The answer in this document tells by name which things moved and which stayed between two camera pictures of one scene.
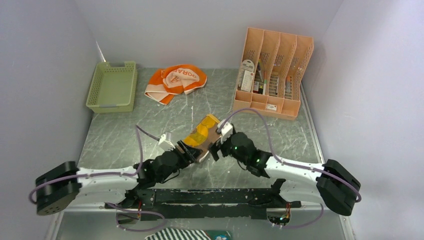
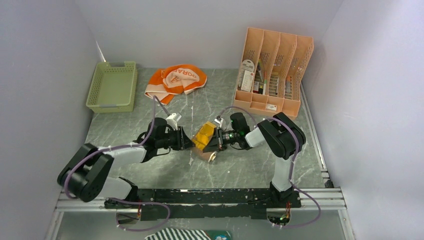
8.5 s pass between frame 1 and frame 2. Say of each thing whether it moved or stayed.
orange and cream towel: stayed
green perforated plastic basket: stayed
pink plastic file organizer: stayed
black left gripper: moved
